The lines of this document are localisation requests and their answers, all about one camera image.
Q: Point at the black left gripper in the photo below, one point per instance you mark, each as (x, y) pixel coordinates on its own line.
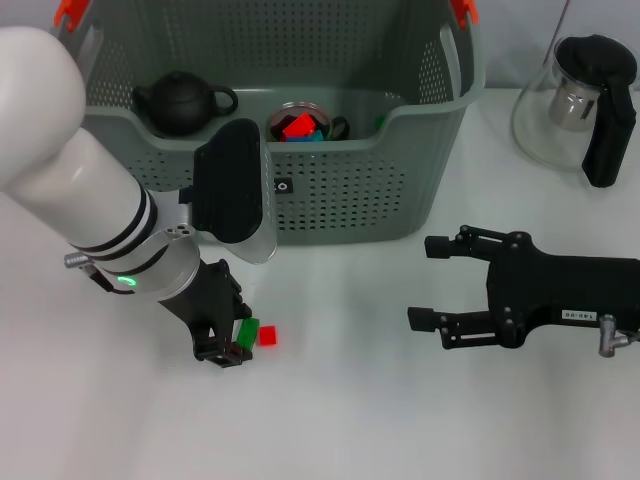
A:
(205, 300)

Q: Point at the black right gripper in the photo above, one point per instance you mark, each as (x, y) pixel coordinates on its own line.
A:
(560, 285)

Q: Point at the green rectangular block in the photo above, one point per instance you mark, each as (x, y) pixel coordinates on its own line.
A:
(247, 332)

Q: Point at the small red square block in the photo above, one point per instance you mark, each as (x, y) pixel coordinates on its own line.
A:
(268, 336)

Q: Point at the green notched small block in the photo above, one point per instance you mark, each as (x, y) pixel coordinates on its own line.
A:
(380, 121)

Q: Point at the glass teacup black sleeve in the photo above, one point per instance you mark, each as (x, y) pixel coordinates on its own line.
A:
(337, 127)

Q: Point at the blue square block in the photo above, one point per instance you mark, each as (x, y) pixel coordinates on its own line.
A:
(300, 140)

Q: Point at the teal square block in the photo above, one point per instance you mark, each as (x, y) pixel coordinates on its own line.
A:
(319, 136)

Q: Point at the bright red slope block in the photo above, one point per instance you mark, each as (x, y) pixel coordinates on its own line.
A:
(299, 126)

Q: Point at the grey perforated storage bin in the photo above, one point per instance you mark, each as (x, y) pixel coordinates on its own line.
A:
(350, 200)

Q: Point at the right wrist silver connector plug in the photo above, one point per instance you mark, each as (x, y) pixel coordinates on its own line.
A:
(607, 337)

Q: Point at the wrist silver connector plug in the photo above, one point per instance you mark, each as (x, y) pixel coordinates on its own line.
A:
(607, 337)
(76, 260)

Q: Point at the left wrist silver connector plug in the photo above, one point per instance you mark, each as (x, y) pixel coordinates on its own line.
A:
(76, 260)

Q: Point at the black clay teapot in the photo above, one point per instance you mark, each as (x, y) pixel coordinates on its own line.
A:
(175, 105)

